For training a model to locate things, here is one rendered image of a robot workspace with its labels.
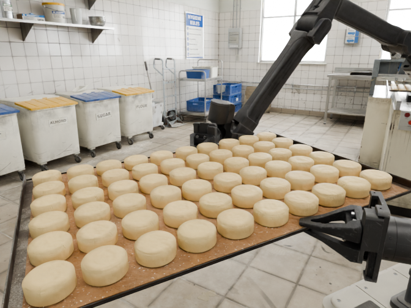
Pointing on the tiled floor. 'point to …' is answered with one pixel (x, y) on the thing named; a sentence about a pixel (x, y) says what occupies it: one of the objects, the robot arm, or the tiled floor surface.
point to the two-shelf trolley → (198, 90)
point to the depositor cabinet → (375, 126)
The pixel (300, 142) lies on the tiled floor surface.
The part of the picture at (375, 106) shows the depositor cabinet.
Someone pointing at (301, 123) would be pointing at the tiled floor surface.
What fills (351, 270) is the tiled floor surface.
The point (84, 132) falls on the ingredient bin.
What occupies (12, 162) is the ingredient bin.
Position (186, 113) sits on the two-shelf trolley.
